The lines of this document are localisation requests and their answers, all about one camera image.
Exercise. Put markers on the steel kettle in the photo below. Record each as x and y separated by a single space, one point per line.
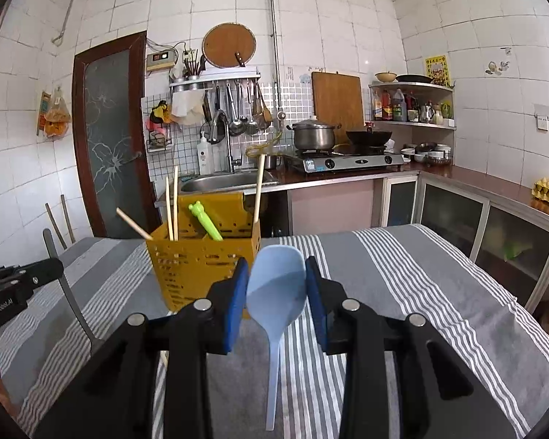
426 113

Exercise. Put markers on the hanging orange plastic bag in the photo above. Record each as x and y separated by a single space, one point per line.
57 114

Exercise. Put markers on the brown frosted glass door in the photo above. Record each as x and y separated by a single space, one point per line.
114 146

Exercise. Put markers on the beige bowl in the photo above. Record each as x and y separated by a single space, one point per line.
386 77

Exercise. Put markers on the cooking oil bottle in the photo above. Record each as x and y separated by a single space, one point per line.
399 107

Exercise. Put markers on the stainless steel sink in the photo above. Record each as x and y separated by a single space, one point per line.
224 183

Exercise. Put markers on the kitchen counter cabinet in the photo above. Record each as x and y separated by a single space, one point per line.
453 210

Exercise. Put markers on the vertical grey wall pipe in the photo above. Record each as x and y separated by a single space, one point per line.
273 32

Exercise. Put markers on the wooden chopstick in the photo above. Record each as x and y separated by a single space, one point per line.
175 201
169 210
135 225
258 187

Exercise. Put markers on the stainless steel cutlery piece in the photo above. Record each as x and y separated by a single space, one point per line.
75 304

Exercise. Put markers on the steel gas stove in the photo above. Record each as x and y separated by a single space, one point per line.
347 162

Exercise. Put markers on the yellow wall poster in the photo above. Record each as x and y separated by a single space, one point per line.
438 71

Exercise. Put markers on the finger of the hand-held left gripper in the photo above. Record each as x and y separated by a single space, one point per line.
36 272

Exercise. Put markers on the chrome faucet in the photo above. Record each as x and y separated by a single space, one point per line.
228 146

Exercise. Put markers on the red sauce bottle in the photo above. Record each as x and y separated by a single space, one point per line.
387 106

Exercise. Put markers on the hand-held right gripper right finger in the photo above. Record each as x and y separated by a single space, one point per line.
316 306

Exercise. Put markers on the wall tile sticker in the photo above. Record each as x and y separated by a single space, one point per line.
497 66

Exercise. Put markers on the wall controller box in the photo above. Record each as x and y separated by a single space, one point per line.
160 61

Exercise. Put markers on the white bowl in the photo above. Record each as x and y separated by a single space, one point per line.
408 154

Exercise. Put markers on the small metal cup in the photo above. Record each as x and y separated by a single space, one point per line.
271 162

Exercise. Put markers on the corner wall shelf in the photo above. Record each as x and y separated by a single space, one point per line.
411 124

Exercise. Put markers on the black frying pan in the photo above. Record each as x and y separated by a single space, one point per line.
414 78

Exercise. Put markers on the row of hanging kitchen utensils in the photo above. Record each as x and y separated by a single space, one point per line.
238 109

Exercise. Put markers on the yellow perforated utensil holder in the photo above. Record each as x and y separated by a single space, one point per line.
187 274

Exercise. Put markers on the round wooden board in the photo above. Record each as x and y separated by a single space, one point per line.
224 45

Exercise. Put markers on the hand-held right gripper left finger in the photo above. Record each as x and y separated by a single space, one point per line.
235 311

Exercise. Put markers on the wooden stick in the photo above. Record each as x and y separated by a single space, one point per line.
67 219
56 226

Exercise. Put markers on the grey white striped tablecloth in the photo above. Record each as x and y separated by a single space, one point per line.
393 274

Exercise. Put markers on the white hanging cloth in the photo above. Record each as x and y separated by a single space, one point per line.
185 107

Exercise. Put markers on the metal bowl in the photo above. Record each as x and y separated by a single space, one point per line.
439 160

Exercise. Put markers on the steel pot with lid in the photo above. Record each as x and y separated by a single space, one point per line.
312 136

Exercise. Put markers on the white soap bottle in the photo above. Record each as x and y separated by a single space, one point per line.
204 155

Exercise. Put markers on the rectangular wooden cutting board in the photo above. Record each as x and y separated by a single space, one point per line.
337 105

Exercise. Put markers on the light blue plastic spoon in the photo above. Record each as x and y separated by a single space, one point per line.
274 292

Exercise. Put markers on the metal wall rack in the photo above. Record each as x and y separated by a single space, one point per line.
215 78

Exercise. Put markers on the black wok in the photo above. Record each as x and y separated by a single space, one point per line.
368 137

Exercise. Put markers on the grey wall conduit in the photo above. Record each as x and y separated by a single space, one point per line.
68 9

